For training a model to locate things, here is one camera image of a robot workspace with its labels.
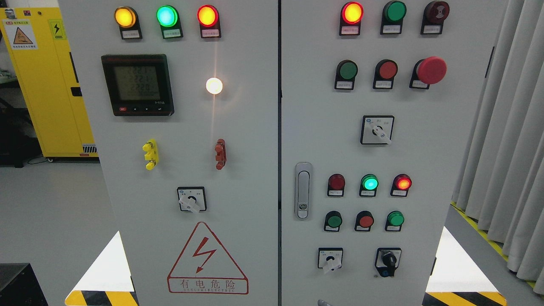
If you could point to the lower green push button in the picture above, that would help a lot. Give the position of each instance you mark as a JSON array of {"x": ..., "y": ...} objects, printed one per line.
[{"x": 333, "y": 221}]

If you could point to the green start push button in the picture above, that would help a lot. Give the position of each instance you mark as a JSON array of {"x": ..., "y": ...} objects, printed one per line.
[{"x": 346, "y": 72}]

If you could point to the lower red push button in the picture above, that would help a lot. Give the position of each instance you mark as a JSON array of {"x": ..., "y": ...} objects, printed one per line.
[{"x": 364, "y": 221}]

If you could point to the lower right green button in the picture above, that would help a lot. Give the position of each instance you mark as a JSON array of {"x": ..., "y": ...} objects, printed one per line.
[{"x": 394, "y": 221}]

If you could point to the red stop push button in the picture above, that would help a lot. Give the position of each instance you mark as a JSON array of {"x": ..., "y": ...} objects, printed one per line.
[{"x": 384, "y": 74}]

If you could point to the red emergency stop mushroom button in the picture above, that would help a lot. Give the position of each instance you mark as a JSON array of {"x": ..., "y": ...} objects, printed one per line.
[{"x": 428, "y": 71}]

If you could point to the dark red indicator light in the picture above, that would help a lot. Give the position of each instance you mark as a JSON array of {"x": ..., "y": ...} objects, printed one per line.
[{"x": 336, "y": 185}]

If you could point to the white lit indicator light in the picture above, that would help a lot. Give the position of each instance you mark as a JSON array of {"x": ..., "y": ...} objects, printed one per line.
[{"x": 214, "y": 85}]

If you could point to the lit green indicator light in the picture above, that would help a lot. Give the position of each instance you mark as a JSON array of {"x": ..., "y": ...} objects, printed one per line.
[{"x": 368, "y": 186}]

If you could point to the left grey cabinet door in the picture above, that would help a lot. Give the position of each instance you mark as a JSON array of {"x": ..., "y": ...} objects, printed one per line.
[{"x": 242, "y": 198}]

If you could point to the grey cabinet door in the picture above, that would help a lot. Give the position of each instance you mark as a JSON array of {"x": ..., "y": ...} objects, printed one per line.
[
  {"x": 322, "y": 126},
  {"x": 242, "y": 198}
]

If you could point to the right grey cabinet door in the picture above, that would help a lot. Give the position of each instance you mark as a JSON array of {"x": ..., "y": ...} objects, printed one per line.
[{"x": 322, "y": 126}]

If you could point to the lit red indicator light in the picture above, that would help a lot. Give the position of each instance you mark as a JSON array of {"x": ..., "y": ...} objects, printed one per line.
[{"x": 401, "y": 185}]

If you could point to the red electric hazard warning sticker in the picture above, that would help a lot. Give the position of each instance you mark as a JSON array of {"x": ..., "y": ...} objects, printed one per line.
[{"x": 205, "y": 267}]

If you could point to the black digital power meter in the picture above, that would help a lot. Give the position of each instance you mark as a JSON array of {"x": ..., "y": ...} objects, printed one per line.
[{"x": 138, "y": 84}]

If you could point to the red indicator light top left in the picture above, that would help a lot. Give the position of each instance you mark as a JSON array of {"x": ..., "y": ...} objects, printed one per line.
[{"x": 209, "y": 21}]

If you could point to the red indicator light top right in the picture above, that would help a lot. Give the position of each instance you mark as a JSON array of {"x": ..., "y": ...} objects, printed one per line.
[{"x": 350, "y": 19}]

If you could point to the green indicator light top left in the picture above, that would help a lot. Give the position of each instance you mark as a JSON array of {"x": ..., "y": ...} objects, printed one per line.
[{"x": 168, "y": 19}]

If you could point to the dark green indicator light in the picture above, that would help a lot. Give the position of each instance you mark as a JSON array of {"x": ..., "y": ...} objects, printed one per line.
[{"x": 393, "y": 14}]

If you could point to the yellow indicator light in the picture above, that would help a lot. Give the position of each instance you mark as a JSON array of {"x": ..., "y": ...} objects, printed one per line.
[{"x": 128, "y": 22}]

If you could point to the dark red buzzer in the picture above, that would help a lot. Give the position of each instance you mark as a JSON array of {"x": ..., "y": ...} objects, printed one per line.
[{"x": 434, "y": 15}]

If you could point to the grey curtain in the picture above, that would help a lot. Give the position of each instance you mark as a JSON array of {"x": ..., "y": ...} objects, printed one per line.
[{"x": 501, "y": 184}]

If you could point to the black equipment far left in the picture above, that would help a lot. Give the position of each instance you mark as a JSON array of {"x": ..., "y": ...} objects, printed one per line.
[{"x": 15, "y": 145}]

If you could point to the yellow safety cabinet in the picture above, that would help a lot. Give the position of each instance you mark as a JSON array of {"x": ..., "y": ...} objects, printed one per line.
[{"x": 40, "y": 52}]

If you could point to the black box bottom left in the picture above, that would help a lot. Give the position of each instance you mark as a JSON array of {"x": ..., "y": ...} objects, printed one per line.
[{"x": 19, "y": 286}]

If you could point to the grey door lock handle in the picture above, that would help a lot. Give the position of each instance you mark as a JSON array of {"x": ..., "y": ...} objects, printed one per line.
[{"x": 303, "y": 175}]

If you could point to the left door selector switch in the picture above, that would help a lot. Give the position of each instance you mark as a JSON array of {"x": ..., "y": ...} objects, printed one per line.
[{"x": 192, "y": 199}]

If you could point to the upper right selector switch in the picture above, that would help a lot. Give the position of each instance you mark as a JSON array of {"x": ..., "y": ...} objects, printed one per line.
[{"x": 376, "y": 130}]

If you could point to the bottom white selector switch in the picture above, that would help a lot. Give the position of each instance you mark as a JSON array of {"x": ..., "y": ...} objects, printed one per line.
[{"x": 330, "y": 259}]

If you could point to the black key selector switch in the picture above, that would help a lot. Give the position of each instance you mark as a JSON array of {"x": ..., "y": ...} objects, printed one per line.
[{"x": 387, "y": 261}]

